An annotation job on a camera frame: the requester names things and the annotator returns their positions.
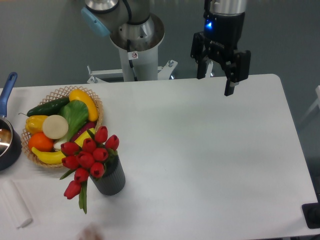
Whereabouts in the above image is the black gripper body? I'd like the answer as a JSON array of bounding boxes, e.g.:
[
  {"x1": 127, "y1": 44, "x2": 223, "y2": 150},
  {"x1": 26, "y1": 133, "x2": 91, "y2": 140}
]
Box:
[{"x1": 201, "y1": 11, "x2": 245, "y2": 66}]

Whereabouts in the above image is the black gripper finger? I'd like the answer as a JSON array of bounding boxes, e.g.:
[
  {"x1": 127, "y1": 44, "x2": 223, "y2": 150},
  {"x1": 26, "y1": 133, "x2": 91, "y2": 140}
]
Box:
[
  {"x1": 224, "y1": 50, "x2": 251, "y2": 96},
  {"x1": 190, "y1": 32, "x2": 213, "y2": 79}
]

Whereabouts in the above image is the red tulip bouquet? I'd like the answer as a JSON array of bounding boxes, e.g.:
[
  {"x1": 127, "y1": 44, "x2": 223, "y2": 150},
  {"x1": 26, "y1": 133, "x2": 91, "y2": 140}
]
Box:
[{"x1": 61, "y1": 125, "x2": 120, "y2": 213}]

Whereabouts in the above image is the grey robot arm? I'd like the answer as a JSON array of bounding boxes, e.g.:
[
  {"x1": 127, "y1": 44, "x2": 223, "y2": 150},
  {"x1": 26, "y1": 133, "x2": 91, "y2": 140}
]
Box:
[{"x1": 81, "y1": 0, "x2": 251, "y2": 96}]

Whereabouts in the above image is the dark grey ribbed vase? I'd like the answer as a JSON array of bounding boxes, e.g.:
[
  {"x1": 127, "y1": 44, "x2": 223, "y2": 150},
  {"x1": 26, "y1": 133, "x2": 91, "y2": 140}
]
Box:
[{"x1": 90, "y1": 155, "x2": 126, "y2": 196}]

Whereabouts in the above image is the white furniture piece right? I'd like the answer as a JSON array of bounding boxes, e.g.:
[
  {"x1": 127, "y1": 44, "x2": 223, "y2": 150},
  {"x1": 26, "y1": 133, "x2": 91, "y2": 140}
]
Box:
[{"x1": 299, "y1": 85, "x2": 320, "y2": 128}]

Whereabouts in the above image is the purple eggplant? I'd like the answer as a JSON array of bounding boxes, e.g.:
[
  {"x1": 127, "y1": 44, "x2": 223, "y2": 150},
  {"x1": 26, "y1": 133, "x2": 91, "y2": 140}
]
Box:
[{"x1": 70, "y1": 121, "x2": 96, "y2": 142}]

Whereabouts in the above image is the yellow squash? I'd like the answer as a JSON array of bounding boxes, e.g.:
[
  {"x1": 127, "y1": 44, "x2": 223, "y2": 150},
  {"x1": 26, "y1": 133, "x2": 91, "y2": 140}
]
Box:
[{"x1": 68, "y1": 89, "x2": 99, "y2": 122}]

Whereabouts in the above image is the green lettuce leaf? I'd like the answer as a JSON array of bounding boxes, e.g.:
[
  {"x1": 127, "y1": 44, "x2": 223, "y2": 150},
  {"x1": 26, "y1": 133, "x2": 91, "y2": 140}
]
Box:
[{"x1": 58, "y1": 100, "x2": 89, "y2": 142}]

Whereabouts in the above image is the woven wicker basket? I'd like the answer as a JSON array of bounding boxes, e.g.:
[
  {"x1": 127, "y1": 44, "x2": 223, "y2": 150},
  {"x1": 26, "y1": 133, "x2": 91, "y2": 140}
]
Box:
[{"x1": 21, "y1": 86, "x2": 104, "y2": 168}]

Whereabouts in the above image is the yellow corn piece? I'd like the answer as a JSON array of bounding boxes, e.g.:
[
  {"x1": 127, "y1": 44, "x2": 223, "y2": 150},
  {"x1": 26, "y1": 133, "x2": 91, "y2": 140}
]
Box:
[{"x1": 74, "y1": 128, "x2": 96, "y2": 148}]

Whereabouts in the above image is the green cucumber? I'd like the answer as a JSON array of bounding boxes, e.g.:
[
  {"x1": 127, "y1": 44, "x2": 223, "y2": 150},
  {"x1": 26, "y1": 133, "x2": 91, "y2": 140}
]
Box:
[{"x1": 19, "y1": 97, "x2": 70, "y2": 117}]

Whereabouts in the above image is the black device at edge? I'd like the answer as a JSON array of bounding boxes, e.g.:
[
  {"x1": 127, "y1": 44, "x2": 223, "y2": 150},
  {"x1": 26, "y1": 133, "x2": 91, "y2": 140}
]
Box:
[{"x1": 301, "y1": 202, "x2": 320, "y2": 229}]

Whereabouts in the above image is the beige round disc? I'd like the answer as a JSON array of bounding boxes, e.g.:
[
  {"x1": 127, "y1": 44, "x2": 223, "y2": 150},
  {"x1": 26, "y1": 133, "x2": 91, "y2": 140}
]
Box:
[{"x1": 42, "y1": 115, "x2": 69, "y2": 140}]

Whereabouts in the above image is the white garlic bulb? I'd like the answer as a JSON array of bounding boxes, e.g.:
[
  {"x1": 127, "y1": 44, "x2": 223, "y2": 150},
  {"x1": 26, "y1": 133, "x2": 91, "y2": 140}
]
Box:
[{"x1": 53, "y1": 138, "x2": 67, "y2": 151}]

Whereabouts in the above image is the yellow banana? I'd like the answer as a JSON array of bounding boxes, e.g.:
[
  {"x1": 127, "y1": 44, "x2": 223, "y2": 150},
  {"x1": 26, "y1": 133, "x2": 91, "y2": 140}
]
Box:
[{"x1": 31, "y1": 147, "x2": 66, "y2": 165}]

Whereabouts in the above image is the yellow bell pepper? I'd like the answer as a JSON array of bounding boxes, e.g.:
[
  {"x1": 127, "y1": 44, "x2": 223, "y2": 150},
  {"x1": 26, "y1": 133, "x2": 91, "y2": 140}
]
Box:
[{"x1": 25, "y1": 115, "x2": 48, "y2": 135}]

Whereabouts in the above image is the orange fruit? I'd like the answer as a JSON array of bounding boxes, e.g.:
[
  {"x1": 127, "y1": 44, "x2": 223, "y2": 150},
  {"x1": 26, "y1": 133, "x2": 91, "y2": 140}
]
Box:
[{"x1": 28, "y1": 132, "x2": 54, "y2": 152}]

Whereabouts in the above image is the white rolled cloth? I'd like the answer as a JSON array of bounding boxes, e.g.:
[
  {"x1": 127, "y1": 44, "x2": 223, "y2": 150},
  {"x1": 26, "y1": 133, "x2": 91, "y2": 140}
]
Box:
[{"x1": 0, "y1": 180, "x2": 33, "y2": 229}]

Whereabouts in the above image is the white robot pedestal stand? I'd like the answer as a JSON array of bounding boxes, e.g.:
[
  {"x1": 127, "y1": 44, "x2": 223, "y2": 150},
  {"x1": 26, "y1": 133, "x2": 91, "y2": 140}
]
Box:
[{"x1": 87, "y1": 47, "x2": 178, "y2": 84}]

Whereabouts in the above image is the blue handled saucepan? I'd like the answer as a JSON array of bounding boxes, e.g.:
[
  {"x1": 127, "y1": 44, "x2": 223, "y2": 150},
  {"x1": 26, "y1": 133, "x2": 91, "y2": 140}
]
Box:
[{"x1": 0, "y1": 72, "x2": 22, "y2": 171}]

